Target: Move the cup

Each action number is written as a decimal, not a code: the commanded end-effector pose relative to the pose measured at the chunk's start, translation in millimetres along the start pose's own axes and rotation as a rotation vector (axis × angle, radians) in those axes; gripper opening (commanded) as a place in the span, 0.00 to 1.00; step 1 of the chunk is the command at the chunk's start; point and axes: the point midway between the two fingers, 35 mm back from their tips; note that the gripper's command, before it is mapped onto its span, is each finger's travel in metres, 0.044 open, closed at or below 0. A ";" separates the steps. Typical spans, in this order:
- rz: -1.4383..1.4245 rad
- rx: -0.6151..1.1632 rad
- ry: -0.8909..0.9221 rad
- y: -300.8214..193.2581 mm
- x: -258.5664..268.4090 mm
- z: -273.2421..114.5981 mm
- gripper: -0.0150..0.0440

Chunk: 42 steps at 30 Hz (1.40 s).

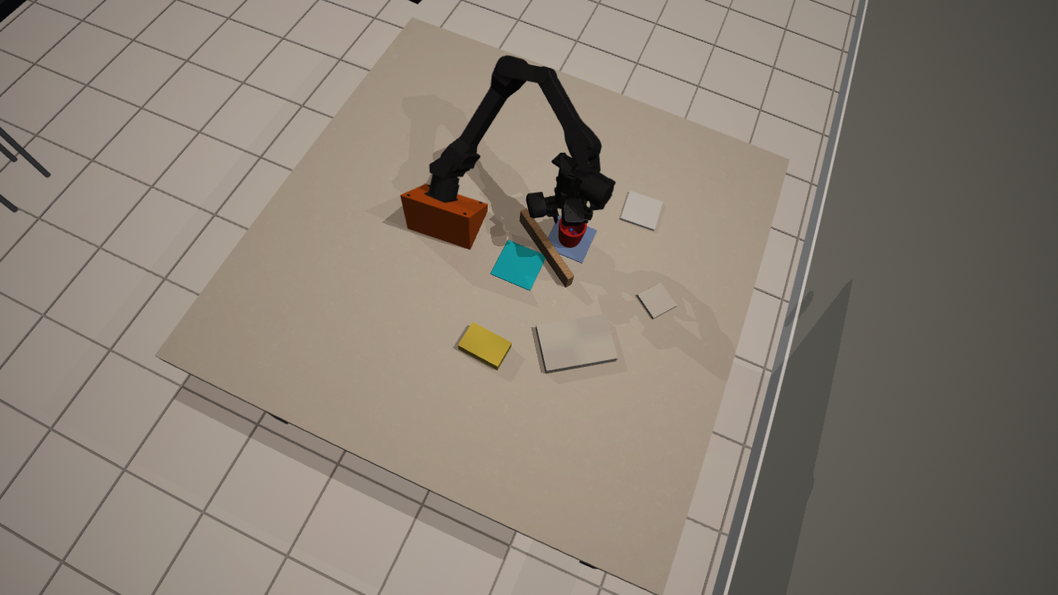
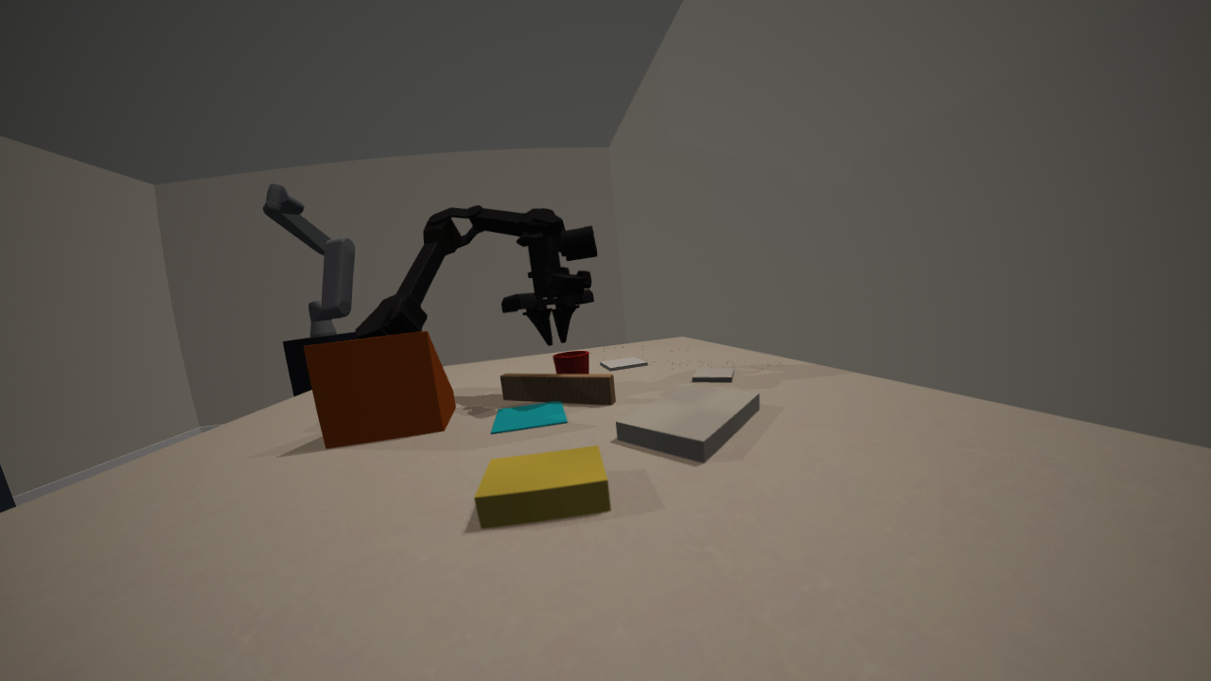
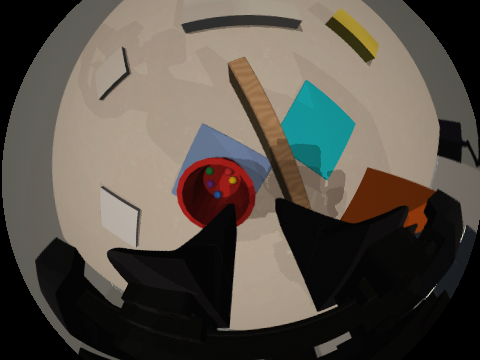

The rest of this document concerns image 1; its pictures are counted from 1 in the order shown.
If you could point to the dark red cup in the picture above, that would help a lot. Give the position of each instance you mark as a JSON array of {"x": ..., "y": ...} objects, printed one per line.
[{"x": 566, "y": 236}]

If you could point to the yellow rectangular block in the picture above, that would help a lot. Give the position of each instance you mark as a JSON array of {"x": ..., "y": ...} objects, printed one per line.
[{"x": 484, "y": 346}]

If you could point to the brown rectangular bar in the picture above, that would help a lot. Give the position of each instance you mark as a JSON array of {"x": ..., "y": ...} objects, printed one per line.
[{"x": 546, "y": 248}]

